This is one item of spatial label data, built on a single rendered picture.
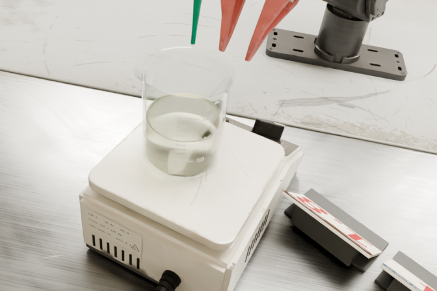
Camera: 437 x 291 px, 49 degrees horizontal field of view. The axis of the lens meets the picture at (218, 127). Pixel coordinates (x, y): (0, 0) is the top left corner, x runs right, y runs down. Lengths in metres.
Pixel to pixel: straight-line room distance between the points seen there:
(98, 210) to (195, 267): 0.08
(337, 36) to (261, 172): 0.34
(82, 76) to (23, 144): 0.13
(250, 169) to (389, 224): 0.18
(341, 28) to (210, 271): 0.42
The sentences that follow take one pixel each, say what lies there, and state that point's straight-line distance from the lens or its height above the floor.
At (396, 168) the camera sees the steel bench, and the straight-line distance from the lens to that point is 0.57.
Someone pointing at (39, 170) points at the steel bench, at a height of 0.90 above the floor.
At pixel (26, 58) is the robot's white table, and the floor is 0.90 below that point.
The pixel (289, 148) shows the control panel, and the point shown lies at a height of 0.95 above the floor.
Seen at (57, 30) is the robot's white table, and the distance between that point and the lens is 0.71.
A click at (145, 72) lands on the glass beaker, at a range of 0.34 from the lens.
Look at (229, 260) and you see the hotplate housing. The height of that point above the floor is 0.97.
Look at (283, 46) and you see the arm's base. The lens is 0.70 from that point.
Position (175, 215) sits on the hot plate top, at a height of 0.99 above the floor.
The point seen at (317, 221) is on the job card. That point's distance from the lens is 0.44.
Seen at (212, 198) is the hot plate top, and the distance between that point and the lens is 0.35.
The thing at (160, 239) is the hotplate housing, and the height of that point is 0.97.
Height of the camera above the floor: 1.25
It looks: 40 degrees down
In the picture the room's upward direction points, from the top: 9 degrees clockwise
